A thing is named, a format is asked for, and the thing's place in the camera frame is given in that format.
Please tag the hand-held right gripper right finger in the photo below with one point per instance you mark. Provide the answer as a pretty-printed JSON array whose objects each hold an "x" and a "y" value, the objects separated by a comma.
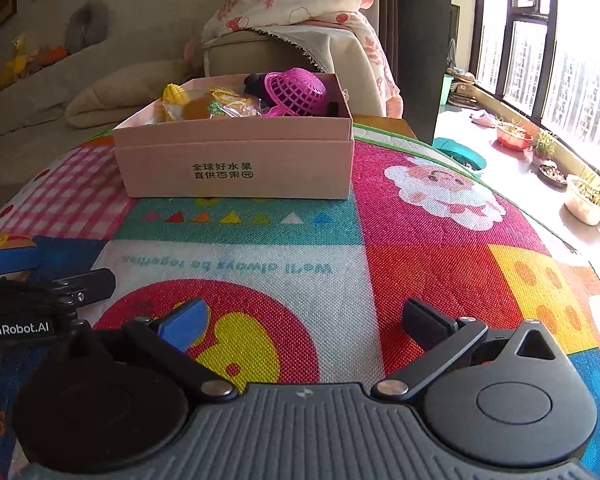
[{"x": 425, "y": 325}]

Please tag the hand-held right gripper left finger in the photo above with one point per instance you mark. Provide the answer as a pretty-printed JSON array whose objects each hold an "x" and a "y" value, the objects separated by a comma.
[{"x": 184, "y": 329}]

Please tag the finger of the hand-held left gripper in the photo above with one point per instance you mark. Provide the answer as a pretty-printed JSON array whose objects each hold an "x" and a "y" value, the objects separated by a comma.
[
  {"x": 10, "y": 260},
  {"x": 92, "y": 284}
]

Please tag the pink cardboard box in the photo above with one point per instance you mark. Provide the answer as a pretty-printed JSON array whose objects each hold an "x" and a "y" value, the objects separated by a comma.
[{"x": 230, "y": 160}]

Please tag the yellow corn toy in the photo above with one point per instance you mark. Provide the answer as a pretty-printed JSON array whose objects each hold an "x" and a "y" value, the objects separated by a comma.
[{"x": 174, "y": 100}]

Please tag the packaged pastry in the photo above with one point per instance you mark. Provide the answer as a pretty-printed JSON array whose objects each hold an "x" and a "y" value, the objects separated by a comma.
[{"x": 225, "y": 102}]

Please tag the pink toy net scoop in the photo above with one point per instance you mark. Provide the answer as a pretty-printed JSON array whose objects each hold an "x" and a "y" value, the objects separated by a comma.
[{"x": 295, "y": 90}]

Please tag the colourful printed play mat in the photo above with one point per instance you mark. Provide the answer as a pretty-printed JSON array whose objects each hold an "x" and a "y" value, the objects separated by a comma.
[{"x": 430, "y": 270}]

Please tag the beige sofa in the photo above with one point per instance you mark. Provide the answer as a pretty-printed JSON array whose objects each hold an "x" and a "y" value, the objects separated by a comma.
[{"x": 10, "y": 130}]

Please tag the teal basin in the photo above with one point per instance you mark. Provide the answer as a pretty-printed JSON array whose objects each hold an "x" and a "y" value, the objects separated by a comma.
[{"x": 460, "y": 152}]

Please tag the long yellow plush toy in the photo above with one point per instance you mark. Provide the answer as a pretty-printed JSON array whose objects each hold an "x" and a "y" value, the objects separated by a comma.
[{"x": 0, "y": 77}]

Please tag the dark shallow dish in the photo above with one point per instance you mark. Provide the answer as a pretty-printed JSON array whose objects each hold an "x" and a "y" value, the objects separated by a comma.
[{"x": 551, "y": 176}]

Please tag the folded beige blanket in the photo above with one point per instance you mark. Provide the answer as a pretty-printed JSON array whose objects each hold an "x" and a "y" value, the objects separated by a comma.
[{"x": 120, "y": 90}]

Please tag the white plant pot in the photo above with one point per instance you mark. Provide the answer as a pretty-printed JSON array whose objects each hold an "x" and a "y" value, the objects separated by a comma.
[{"x": 585, "y": 205}]

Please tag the red plant bowl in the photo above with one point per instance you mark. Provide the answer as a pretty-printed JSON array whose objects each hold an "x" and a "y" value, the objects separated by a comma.
[{"x": 514, "y": 137}]

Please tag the orange carrot plush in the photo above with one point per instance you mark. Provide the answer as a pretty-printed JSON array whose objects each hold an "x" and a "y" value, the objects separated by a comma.
[{"x": 55, "y": 55}]

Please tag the yellow duck plush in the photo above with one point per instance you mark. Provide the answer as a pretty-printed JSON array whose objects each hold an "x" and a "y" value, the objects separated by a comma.
[{"x": 20, "y": 47}]

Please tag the pink cloth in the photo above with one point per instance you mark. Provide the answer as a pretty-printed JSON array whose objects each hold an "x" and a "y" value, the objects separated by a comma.
[{"x": 484, "y": 120}]

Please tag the small green potted plant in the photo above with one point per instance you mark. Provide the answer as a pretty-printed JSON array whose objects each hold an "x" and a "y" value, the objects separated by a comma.
[{"x": 545, "y": 145}]

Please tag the green bucket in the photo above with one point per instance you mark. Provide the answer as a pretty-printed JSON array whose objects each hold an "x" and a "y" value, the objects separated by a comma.
[{"x": 446, "y": 90}]

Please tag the grey neck pillow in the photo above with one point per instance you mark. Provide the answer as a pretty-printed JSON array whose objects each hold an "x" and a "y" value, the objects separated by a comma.
[{"x": 85, "y": 25}]

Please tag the black plush toy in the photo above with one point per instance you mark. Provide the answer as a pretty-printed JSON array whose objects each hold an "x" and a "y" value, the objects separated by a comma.
[{"x": 254, "y": 85}]

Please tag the dark curtain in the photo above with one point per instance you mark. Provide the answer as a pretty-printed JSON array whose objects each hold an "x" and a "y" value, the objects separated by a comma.
[{"x": 415, "y": 35}]

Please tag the fringed cream towel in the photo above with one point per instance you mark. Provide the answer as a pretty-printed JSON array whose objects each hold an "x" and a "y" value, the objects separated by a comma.
[{"x": 305, "y": 42}]

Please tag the white floral blanket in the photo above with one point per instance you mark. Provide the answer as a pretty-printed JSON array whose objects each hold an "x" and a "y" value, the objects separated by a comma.
[{"x": 280, "y": 0}]

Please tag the window with dark frame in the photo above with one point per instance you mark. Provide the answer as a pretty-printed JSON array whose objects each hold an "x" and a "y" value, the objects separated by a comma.
[{"x": 570, "y": 35}]

